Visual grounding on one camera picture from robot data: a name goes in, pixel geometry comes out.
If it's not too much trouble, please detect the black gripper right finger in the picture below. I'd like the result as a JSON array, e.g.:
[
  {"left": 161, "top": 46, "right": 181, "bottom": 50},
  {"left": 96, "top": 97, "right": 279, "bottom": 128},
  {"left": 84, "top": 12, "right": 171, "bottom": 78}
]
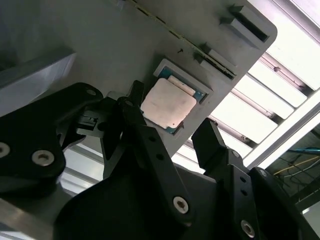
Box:
[{"left": 191, "top": 118, "right": 313, "bottom": 240}]

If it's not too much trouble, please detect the silver CPU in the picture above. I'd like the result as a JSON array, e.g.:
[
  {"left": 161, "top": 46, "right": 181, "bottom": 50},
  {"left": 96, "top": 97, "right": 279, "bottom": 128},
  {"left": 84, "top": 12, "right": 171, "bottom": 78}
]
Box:
[{"left": 139, "top": 66, "right": 210, "bottom": 136}]

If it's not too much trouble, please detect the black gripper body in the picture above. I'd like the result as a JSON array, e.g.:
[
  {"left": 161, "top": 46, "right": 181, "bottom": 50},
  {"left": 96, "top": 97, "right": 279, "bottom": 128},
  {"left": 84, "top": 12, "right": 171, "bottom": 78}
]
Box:
[{"left": 53, "top": 142, "right": 233, "bottom": 240}]

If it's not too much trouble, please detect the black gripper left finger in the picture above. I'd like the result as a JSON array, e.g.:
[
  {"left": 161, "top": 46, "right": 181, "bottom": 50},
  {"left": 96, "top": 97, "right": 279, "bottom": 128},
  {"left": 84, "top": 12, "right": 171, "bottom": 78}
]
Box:
[{"left": 0, "top": 79, "right": 197, "bottom": 240}]

